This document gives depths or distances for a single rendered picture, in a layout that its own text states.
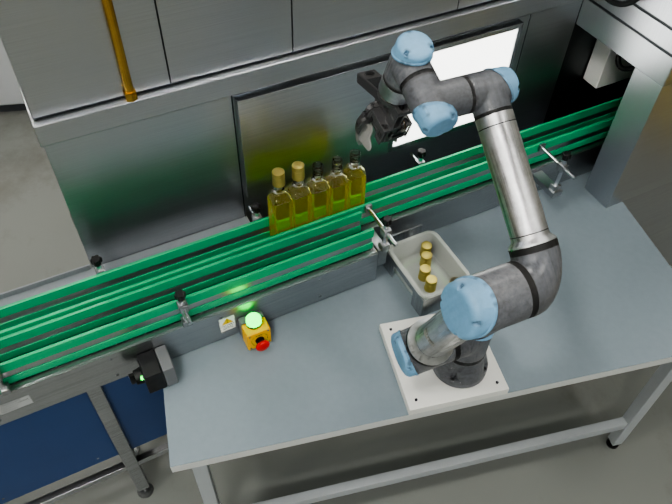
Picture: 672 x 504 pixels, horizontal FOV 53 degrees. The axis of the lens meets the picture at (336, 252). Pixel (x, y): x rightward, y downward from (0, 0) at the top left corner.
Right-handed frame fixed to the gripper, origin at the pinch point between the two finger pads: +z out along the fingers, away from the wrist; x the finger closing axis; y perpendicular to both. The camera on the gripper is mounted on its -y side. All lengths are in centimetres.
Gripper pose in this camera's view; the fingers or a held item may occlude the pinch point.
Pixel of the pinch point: (369, 135)
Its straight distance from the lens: 160.3
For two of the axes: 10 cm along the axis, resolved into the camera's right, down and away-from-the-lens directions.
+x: 8.9, -3.3, 3.1
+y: 4.1, 8.7, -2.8
